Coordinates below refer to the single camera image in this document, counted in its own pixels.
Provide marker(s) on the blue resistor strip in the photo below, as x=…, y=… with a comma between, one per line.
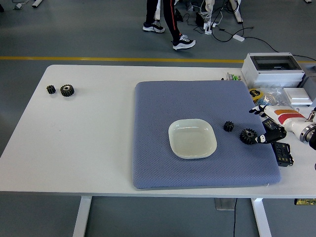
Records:
x=261, y=101

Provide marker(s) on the grey electrical enclosure box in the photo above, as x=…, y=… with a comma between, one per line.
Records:
x=271, y=76

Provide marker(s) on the white desk leg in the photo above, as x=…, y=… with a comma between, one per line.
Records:
x=237, y=12

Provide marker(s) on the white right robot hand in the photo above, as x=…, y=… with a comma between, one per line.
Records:
x=284, y=116

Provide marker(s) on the person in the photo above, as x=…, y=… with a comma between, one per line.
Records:
x=170, y=14

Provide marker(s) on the white power strip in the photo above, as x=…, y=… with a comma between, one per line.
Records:
x=208, y=27

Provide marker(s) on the white table leg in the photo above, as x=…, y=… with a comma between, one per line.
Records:
x=261, y=217
x=82, y=217

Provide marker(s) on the yellow black label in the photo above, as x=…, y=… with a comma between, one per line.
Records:
x=306, y=202

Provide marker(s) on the white switch panel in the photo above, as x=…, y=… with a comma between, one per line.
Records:
x=297, y=95

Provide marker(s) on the white power brick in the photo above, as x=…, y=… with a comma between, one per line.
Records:
x=238, y=38

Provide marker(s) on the small green terminal connectors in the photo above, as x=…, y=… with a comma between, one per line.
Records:
x=233, y=77

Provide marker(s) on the black digital display panel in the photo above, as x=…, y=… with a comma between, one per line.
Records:
x=270, y=124

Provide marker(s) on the large black gear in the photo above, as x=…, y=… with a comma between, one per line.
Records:
x=67, y=90
x=247, y=135

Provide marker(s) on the small black gear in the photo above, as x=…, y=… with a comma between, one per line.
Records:
x=51, y=89
x=228, y=126

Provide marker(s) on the black digital controller module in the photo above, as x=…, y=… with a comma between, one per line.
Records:
x=281, y=153

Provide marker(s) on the black floor stand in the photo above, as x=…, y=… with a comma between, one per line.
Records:
x=179, y=15

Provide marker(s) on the clear bag of metal parts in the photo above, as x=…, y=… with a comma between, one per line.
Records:
x=276, y=96

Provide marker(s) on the white desk foot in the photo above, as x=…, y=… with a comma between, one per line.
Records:
x=37, y=3

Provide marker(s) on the white square dish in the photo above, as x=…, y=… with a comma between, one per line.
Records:
x=192, y=140

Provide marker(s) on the blue-grey textured mat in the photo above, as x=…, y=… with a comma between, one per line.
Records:
x=172, y=103

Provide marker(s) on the grey block under table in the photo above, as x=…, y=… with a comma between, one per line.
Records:
x=224, y=204

